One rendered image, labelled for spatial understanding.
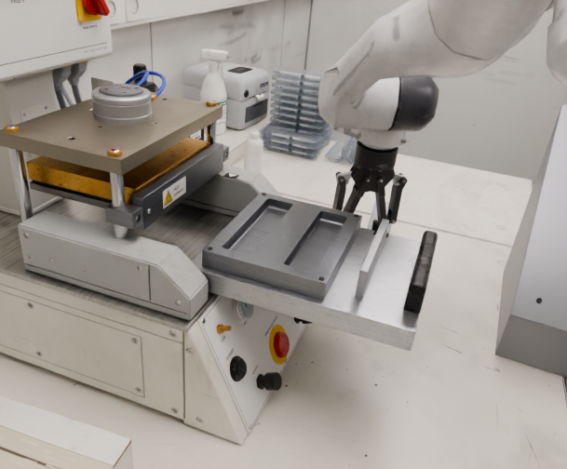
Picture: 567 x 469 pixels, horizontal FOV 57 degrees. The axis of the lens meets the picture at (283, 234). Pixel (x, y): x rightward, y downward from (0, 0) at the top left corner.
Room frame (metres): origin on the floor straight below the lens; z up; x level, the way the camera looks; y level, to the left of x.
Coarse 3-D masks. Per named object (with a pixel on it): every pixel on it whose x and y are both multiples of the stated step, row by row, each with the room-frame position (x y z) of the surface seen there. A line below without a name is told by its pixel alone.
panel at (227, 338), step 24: (216, 312) 0.55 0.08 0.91; (264, 312) 0.64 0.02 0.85; (216, 336) 0.53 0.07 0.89; (240, 336) 0.57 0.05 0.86; (264, 336) 0.62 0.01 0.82; (288, 336) 0.67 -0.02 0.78; (216, 360) 0.51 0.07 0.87; (264, 360) 0.59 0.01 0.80; (240, 384) 0.52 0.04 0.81; (240, 408) 0.50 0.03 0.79
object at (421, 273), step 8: (432, 232) 0.65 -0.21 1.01; (424, 240) 0.62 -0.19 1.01; (432, 240) 0.62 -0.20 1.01; (424, 248) 0.60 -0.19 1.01; (432, 248) 0.60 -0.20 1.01; (424, 256) 0.58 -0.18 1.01; (432, 256) 0.58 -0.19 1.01; (416, 264) 0.56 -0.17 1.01; (424, 264) 0.56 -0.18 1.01; (416, 272) 0.54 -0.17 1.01; (424, 272) 0.54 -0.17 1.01; (416, 280) 0.52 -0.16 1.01; (424, 280) 0.52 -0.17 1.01; (416, 288) 0.51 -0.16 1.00; (424, 288) 0.51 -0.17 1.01; (408, 296) 0.51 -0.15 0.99; (416, 296) 0.51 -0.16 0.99; (424, 296) 0.51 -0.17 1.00; (408, 304) 0.51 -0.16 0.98; (416, 304) 0.51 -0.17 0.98; (416, 312) 0.51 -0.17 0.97
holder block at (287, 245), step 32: (256, 224) 0.67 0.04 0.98; (288, 224) 0.66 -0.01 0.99; (320, 224) 0.69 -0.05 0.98; (352, 224) 0.67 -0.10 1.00; (224, 256) 0.56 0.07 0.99; (256, 256) 0.56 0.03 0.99; (288, 256) 0.57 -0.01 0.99; (320, 256) 0.60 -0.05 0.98; (288, 288) 0.53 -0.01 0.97; (320, 288) 0.52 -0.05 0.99
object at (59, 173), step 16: (176, 144) 0.76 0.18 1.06; (192, 144) 0.77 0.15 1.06; (208, 144) 0.78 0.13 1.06; (32, 160) 0.65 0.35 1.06; (48, 160) 0.65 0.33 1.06; (160, 160) 0.69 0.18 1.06; (176, 160) 0.70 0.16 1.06; (32, 176) 0.64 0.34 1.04; (48, 176) 0.63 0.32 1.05; (64, 176) 0.62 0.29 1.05; (80, 176) 0.62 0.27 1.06; (96, 176) 0.62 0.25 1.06; (128, 176) 0.63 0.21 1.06; (144, 176) 0.63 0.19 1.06; (160, 176) 0.65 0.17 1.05; (48, 192) 0.63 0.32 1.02; (64, 192) 0.62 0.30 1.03; (80, 192) 0.62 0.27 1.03; (96, 192) 0.61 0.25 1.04; (128, 192) 0.59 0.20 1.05
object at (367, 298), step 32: (384, 224) 0.66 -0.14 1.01; (352, 256) 0.63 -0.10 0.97; (384, 256) 0.64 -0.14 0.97; (416, 256) 0.65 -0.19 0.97; (224, 288) 0.55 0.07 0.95; (256, 288) 0.53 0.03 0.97; (352, 288) 0.55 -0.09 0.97; (384, 288) 0.56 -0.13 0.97; (320, 320) 0.51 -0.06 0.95; (352, 320) 0.50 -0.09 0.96; (384, 320) 0.49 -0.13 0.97; (416, 320) 0.50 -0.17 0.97
